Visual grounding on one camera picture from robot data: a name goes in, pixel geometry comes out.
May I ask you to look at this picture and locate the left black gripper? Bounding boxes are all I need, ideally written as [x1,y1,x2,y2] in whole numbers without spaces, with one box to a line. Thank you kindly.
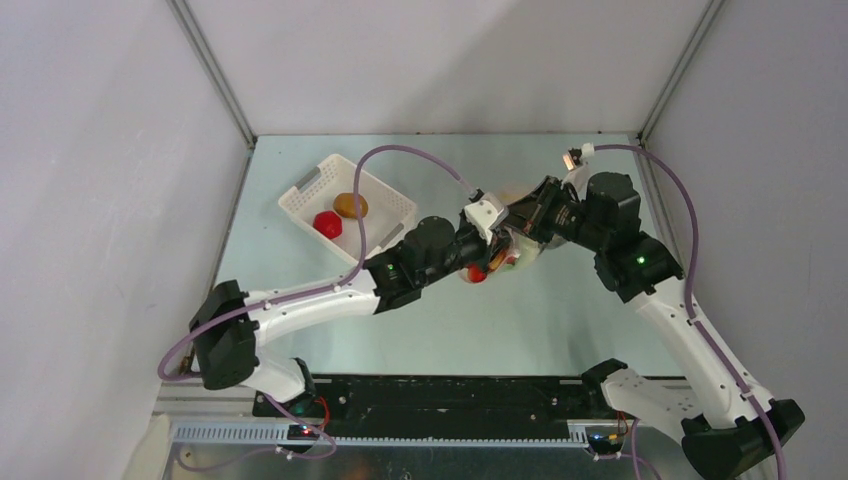
[418,220,513,287]

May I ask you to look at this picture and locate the clear zip top bag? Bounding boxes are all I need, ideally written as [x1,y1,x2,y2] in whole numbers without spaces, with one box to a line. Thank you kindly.
[458,233,566,284]

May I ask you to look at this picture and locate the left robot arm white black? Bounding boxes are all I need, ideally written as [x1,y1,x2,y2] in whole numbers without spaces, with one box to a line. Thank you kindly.
[189,214,498,417]

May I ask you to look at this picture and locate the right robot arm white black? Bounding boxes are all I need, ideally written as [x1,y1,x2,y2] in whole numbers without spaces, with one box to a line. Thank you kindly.
[503,172,805,479]

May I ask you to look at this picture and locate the brown toy potato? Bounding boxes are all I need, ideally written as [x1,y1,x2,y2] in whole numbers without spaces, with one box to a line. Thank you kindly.
[332,192,369,219]

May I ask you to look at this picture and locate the red toy apple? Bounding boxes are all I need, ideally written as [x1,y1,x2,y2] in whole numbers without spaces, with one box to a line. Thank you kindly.
[312,210,344,240]

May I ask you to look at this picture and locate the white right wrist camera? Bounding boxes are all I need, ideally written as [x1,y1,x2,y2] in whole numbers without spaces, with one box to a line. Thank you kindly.
[563,143,595,194]

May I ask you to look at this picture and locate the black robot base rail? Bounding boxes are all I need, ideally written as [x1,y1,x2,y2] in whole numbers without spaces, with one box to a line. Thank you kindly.
[283,359,626,439]

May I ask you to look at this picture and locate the grey slotted cable duct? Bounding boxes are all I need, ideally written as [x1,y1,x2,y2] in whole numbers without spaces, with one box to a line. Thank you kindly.
[172,421,588,448]

